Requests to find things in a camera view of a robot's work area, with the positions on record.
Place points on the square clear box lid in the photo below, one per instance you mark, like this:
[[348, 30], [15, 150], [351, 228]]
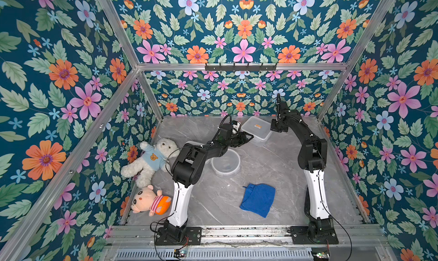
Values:
[[259, 128]]

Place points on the white ventilation grille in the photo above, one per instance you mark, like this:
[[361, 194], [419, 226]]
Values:
[[214, 254]]

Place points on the white teddy bear blue shirt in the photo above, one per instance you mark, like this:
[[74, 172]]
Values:
[[154, 158]]

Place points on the aluminium front rail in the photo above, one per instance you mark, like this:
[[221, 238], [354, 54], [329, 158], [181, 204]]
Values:
[[367, 235]]

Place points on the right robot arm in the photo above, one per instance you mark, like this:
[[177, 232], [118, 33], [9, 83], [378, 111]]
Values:
[[312, 159]]

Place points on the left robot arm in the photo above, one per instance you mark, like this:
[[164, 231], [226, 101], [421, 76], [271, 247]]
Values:
[[188, 168]]

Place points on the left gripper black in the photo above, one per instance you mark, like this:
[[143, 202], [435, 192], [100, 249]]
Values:
[[243, 141]]

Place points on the blue cleaning cloth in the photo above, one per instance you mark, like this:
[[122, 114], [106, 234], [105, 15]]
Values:
[[258, 199]]

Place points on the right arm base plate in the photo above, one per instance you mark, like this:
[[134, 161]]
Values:
[[311, 235]]

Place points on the black hook rail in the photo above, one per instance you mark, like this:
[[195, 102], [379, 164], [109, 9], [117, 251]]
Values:
[[251, 67]]

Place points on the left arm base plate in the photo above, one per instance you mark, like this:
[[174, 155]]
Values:
[[179, 237]]

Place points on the pink doll orange outfit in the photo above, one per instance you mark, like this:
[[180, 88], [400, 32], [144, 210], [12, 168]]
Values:
[[153, 202]]

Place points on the round clear lunch box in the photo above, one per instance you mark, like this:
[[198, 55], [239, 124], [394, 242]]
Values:
[[227, 165]]

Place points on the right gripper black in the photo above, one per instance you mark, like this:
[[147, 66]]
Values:
[[279, 111]]

